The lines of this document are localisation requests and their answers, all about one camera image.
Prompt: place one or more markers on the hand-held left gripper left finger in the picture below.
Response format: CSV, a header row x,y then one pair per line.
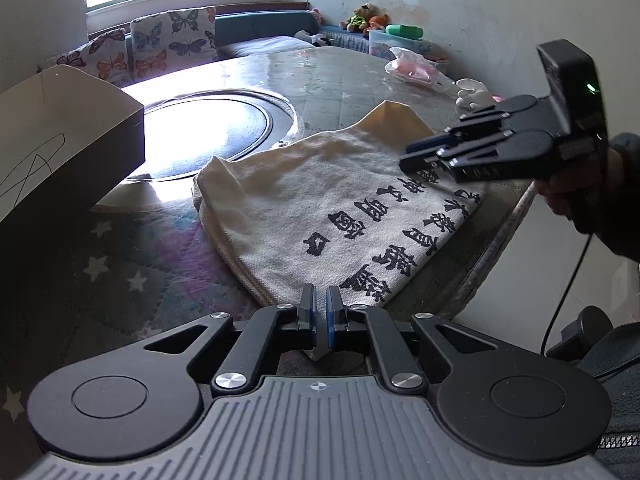
x,y
311,320

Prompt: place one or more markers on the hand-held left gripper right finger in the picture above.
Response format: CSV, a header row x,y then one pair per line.
x,y
330,320

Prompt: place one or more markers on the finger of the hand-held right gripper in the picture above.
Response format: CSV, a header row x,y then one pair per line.
x,y
430,144
450,162

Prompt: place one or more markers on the cream canvas shopping bag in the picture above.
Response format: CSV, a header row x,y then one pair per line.
x,y
300,200

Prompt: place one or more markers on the white cardboard box tray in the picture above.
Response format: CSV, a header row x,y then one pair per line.
x,y
75,110

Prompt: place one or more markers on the pink plastic bag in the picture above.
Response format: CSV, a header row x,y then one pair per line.
x,y
415,67

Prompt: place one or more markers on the person's right hand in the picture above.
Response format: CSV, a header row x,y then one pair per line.
x,y
570,205

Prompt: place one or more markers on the white plush toy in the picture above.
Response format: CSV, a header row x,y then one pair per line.
x,y
475,92

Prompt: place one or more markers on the clear plastic storage box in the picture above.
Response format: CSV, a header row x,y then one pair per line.
x,y
390,46

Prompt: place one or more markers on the green bottle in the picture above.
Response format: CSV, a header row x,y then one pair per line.
x,y
405,31

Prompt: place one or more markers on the orange plush toy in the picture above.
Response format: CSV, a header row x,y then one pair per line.
x,y
378,21

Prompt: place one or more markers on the brown bear plush toy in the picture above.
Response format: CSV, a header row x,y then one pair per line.
x,y
361,16

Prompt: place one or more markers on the panda plush toy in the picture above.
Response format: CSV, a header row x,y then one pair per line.
x,y
312,36

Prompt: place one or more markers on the grey quilted star tablecloth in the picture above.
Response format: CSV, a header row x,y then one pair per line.
x,y
150,260

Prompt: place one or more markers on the pink plush toy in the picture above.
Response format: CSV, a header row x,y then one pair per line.
x,y
314,14

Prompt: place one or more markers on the grey pillow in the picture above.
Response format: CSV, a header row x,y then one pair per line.
x,y
260,46

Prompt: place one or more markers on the blue sofa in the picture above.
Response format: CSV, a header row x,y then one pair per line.
x,y
270,22

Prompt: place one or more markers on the round black hotplate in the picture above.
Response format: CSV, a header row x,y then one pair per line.
x,y
210,130

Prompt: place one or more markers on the black round knob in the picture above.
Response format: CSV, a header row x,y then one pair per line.
x,y
592,327

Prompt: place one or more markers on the person's grey jacket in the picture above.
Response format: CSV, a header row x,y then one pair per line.
x,y
620,385

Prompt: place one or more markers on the butterfly print cushion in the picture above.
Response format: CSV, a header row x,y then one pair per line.
x,y
95,57
170,40

